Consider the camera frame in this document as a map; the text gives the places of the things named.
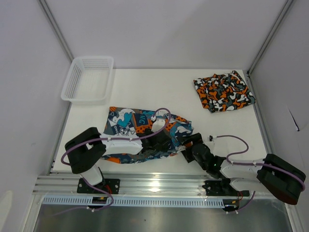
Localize blue patterned shorts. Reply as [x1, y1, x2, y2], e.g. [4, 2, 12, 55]
[102, 107, 193, 164]

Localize left aluminium side rail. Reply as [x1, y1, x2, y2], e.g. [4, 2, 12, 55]
[46, 102, 72, 175]

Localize right aluminium side rail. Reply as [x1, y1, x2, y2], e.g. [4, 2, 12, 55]
[245, 71, 276, 154]

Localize left aluminium corner post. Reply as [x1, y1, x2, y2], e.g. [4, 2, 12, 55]
[37, 0, 74, 62]

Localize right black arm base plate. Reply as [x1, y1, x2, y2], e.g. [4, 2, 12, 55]
[202, 180, 250, 197]

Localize white plastic basket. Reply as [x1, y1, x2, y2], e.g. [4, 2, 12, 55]
[61, 56, 114, 105]

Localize orange black camouflage shorts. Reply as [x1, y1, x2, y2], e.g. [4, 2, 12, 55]
[193, 70, 255, 113]

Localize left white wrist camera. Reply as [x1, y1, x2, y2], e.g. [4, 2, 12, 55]
[151, 117, 169, 132]

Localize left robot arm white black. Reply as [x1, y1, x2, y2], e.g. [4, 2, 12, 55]
[61, 127, 172, 193]

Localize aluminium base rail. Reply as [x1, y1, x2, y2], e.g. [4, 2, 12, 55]
[32, 173, 214, 198]

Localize aluminium corner post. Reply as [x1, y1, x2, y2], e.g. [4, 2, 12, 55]
[247, 0, 296, 76]
[37, 0, 74, 62]

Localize white slotted cable duct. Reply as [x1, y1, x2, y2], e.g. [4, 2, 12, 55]
[42, 195, 225, 208]

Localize aluminium side rail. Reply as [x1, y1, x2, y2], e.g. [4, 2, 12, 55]
[245, 71, 276, 154]
[46, 102, 72, 175]

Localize right aluminium corner post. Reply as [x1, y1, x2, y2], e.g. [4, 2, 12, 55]
[247, 0, 296, 76]

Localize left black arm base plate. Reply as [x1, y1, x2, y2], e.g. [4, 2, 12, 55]
[77, 178, 120, 194]

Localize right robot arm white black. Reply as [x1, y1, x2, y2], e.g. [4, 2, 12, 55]
[179, 133, 306, 205]

